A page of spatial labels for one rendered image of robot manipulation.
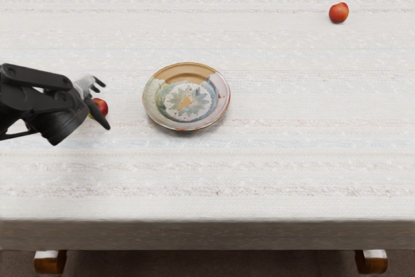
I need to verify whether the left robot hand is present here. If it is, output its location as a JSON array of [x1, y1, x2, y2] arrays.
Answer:
[[73, 75, 112, 131]]

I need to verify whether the patterned ceramic plate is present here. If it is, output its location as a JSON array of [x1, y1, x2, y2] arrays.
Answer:
[[142, 62, 231, 132]]

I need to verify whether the red apple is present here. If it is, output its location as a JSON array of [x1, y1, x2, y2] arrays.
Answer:
[[88, 97, 109, 120], [328, 1, 350, 25]]

